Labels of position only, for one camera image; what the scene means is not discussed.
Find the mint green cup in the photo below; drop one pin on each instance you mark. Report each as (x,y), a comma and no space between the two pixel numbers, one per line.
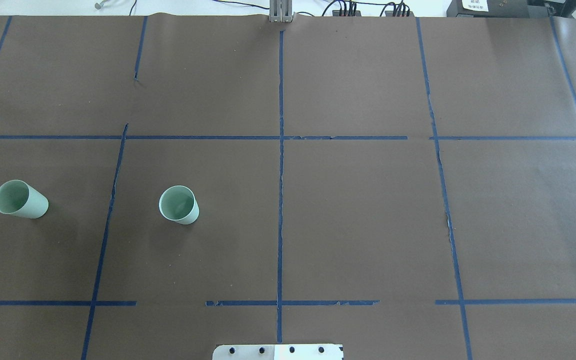
(19,199)
(179,205)

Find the brown paper table cover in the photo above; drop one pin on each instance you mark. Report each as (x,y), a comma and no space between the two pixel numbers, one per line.
(405,187)

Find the black box with label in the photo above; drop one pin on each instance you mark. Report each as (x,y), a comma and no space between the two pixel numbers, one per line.
(495,9)

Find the grey aluminium post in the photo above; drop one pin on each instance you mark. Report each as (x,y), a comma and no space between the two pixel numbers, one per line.
(281,11)

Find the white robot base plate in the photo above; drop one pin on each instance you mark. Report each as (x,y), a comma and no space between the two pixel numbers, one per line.
(299,351)

